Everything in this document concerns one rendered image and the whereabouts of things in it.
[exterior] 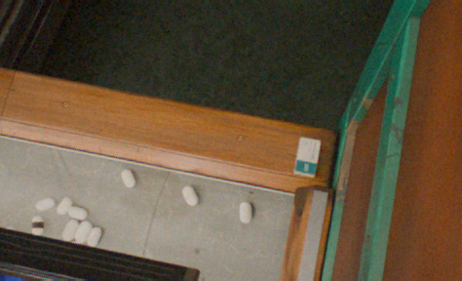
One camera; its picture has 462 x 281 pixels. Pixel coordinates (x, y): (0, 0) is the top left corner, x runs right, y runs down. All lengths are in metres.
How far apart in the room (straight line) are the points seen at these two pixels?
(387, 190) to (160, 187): 0.61
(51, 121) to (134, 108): 0.15
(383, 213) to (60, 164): 0.71
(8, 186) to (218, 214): 0.37
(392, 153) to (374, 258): 0.09
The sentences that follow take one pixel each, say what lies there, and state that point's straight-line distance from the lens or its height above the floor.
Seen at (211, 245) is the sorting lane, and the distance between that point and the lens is 1.10.
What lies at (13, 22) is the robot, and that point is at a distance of 1.76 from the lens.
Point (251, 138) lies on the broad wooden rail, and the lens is 1.10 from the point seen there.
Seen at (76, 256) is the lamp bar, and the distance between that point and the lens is 0.78.
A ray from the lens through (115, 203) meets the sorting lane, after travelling 1.13.
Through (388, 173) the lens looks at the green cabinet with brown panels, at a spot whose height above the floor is 1.27.
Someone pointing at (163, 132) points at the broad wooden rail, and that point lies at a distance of 1.12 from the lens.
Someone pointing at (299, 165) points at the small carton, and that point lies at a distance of 1.07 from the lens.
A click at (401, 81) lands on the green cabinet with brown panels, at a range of 0.61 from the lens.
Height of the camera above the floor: 1.83
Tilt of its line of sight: 75 degrees down
